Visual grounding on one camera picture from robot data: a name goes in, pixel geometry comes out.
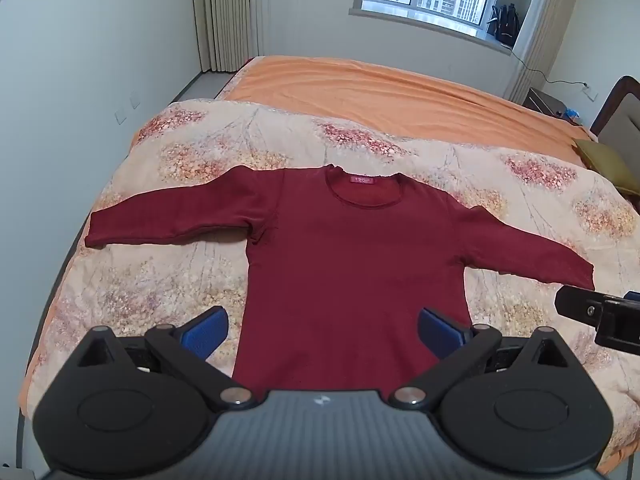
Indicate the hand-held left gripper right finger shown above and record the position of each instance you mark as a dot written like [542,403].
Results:
[440,334]

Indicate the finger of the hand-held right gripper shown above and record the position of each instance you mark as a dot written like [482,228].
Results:
[633,296]
[580,305]

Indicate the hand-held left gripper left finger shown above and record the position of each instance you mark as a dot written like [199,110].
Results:
[206,332]

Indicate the dark red long-sleeve shirt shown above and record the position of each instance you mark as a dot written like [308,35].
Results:
[345,270]

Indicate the floral beige blanket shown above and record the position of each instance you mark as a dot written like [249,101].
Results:
[165,280]

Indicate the olive green pillow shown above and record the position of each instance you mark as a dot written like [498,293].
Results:
[607,162]

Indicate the padded wooden-framed headboard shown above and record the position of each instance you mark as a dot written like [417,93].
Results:
[622,110]

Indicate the small blue item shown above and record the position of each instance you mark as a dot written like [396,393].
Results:
[571,113]

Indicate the dark wooden nightstand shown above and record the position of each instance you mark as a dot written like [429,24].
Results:
[550,105]

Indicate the orange bed sheet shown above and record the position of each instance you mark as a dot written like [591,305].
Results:
[380,90]

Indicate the white sheer curtain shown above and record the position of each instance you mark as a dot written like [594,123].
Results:
[545,25]

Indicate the black bag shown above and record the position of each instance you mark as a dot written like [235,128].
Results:
[505,25]

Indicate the beige pleated curtain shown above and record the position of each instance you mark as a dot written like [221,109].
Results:
[225,15]

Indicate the white wall socket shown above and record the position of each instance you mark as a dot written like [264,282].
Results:
[590,92]

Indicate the white wall switch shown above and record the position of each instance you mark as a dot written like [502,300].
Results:
[121,117]

